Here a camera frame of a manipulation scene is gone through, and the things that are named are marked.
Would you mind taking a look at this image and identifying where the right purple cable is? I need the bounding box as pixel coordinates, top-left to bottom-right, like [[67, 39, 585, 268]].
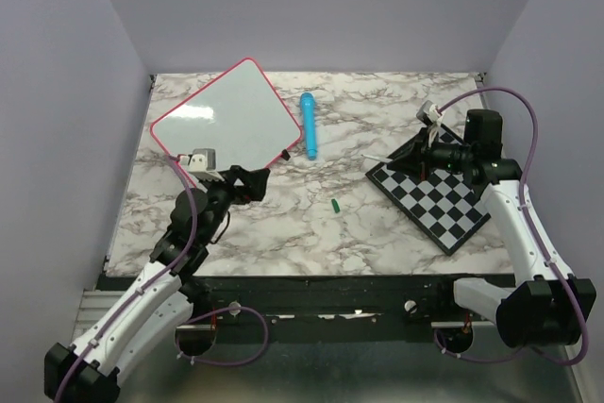
[[433, 86, 591, 367]]

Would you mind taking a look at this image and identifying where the green marker cap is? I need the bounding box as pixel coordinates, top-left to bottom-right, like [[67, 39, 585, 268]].
[[331, 199, 341, 213]]

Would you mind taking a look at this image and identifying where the white green marker pen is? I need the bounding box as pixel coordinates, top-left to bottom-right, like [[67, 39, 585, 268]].
[[362, 154, 392, 164]]

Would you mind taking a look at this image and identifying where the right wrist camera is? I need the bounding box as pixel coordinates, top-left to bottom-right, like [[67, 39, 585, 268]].
[[416, 101, 444, 143]]

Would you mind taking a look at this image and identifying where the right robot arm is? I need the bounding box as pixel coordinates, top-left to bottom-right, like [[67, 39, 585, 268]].
[[387, 108, 596, 348]]

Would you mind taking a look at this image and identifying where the pink framed whiteboard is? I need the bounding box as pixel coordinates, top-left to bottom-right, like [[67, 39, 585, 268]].
[[150, 58, 302, 185]]

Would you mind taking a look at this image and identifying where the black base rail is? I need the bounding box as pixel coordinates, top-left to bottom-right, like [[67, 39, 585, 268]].
[[96, 270, 520, 345]]

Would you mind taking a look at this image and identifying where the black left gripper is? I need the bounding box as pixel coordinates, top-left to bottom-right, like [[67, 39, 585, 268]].
[[199, 164, 270, 243]]

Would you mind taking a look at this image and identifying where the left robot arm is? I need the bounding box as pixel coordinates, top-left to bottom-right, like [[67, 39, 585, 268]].
[[43, 165, 270, 402]]

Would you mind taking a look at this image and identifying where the purple cable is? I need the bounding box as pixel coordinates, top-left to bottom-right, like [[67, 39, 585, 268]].
[[51, 153, 270, 403], [433, 86, 591, 367]]

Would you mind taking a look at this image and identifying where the blue toy microphone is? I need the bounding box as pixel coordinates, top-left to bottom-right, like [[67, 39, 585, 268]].
[[299, 92, 318, 160]]

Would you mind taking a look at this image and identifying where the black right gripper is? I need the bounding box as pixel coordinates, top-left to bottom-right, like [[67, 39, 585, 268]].
[[388, 126, 475, 180]]

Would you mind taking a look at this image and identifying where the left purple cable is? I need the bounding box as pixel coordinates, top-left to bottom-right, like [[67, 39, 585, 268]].
[[51, 153, 270, 403]]

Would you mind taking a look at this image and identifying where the black white chessboard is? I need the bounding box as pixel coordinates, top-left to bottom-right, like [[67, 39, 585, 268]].
[[365, 131, 492, 256]]

